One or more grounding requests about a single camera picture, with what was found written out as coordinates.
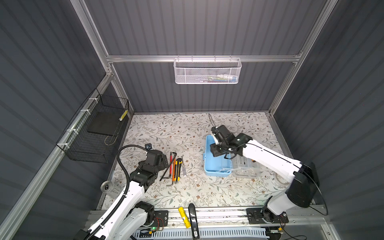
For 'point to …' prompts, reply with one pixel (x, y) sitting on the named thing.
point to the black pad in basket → (106, 123)
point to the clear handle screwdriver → (183, 168)
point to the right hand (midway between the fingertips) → (216, 149)
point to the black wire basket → (80, 145)
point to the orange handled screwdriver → (174, 164)
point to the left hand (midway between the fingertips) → (156, 159)
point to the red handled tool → (171, 166)
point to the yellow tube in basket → (123, 115)
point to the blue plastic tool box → (238, 166)
